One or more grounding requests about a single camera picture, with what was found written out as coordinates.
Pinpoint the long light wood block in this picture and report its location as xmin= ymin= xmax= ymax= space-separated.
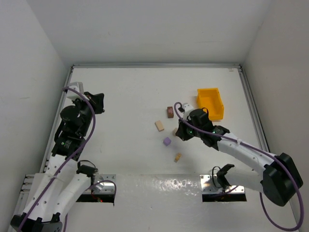
xmin=155 ymin=120 xmax=165 ymax=132

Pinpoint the yellow plastic bin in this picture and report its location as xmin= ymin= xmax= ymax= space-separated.
xmin=197 ymin=88 xmax=224 ymax=121

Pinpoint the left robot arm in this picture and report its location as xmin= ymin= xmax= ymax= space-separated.
xmin=10 ymin=87 xmax=105 ymax=232

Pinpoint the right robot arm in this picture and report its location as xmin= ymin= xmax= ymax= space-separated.
xmin=175 ymin=103 xmax=303 ymax=206

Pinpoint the light wood cube block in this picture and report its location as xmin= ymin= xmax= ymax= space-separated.
xmin=172 ymin=128 xmax=178 ymax=136

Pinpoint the purple cube block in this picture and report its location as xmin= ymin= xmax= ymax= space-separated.
xmin=163 ymin=137 xmax=171 ymax=146

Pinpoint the small orange wood block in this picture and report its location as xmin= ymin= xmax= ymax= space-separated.
xmin=174 ymin=153 xmax=182 ymax=162

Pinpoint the dark brown wood block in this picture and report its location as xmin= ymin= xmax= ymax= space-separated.
xmin=167 ymin=106 xmax=174 ymax=118

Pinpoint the white front cover board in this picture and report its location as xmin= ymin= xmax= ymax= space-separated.
xmin=66 ymin=174 xmax=296 ymax=232

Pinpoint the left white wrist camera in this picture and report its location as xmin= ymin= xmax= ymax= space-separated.
xmin=66 ymin=82 xmax=84 ymax=101

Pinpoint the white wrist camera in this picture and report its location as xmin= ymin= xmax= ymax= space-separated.
xmin=66 ymin=82 xmax=84 ymax=101
xmin=182 ymin=103 xmax=194 ymax=120

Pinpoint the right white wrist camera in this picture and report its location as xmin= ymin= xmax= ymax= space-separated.
xmin=182 ymin=103 xmax=194 ymax=120

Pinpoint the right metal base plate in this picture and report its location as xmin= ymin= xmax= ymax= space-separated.
xmin=200 ymin=174 xmax=245 ymax=195

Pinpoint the metal base plate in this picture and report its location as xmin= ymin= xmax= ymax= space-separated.
xmin=93 ymin=174 xmax=116 ymax=194
xmin=200 ymin=174 xmax=245 ymax=195

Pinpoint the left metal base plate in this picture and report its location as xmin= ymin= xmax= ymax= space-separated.
xmin=93 ymin=174 xmax=116 ymax=194

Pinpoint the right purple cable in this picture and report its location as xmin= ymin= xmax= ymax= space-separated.
xmin=173 ymin=101 xmax=304 ymax=230

